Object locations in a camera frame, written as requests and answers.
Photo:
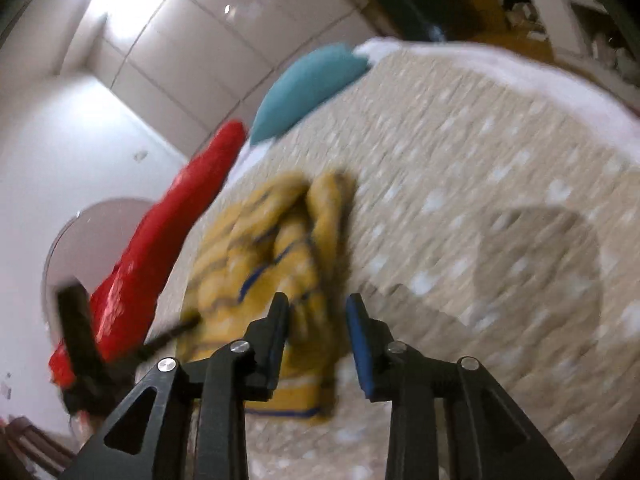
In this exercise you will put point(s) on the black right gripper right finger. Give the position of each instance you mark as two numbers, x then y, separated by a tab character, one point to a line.
447	417

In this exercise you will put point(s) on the white glossy wardrobe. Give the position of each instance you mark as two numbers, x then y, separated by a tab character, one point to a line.
185	66

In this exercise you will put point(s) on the beige dotted bed cover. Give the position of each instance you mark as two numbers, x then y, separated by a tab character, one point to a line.
493	218

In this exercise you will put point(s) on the teal cushion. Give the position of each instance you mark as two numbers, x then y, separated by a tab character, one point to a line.
305	85

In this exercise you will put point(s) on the white shelf unit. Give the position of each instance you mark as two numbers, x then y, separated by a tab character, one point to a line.
597	38

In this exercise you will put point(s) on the yellow striped small garment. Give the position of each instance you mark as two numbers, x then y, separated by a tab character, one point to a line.
289	236

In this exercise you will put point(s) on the round pink headboard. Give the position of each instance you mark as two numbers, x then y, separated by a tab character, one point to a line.
87	248

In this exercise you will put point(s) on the red pillow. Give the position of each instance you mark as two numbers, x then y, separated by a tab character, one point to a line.
123	306

